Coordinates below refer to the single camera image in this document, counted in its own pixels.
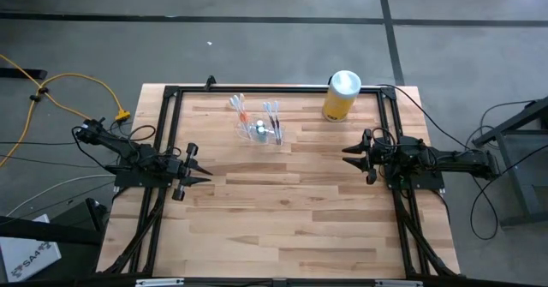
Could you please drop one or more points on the blue mouthwash bottle white cap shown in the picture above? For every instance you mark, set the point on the blue mouthwash bottle white cap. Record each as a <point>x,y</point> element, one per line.
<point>260,129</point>

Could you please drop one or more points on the yellow canister white lid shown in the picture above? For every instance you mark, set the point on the yellow canister white lid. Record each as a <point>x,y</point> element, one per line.
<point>340,103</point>

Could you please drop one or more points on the black frame clamp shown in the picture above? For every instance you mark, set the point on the black frame clamp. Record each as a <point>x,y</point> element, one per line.
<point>210,82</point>

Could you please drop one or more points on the black side stand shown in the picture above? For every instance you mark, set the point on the black side stand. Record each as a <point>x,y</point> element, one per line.
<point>51,233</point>

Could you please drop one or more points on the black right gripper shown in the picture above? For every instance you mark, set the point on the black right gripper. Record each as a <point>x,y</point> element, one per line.
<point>379,158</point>

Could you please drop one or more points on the clear acrylic organizer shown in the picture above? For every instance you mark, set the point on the clear acrylic organizer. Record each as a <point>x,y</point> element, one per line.
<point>246,135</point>

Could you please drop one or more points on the black metal stand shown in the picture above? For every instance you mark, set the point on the black metal stand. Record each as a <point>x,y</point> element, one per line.
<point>514,167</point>

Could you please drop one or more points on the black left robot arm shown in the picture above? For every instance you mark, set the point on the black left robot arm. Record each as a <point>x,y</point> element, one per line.
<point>128,147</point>

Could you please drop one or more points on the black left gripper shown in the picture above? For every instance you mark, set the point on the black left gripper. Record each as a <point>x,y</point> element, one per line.
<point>180,171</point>

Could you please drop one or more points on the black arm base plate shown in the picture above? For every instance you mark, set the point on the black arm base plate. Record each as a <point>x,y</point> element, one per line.
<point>128,180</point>
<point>428,183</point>

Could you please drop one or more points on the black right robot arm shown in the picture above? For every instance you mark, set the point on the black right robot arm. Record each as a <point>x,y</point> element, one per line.
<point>462,163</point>

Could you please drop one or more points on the black aluminium table frame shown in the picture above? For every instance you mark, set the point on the black aluminium table frame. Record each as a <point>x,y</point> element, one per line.
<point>278,89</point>

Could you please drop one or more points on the white printed box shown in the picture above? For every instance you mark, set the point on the white printed box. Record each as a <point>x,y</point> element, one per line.
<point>25,252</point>

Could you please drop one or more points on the black flat bar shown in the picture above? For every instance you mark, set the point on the black flat bar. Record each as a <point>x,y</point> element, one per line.
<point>21,73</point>

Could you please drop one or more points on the silver metal bracket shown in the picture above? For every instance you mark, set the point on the silver metal bracket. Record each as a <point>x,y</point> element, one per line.
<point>398,283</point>
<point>160,282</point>

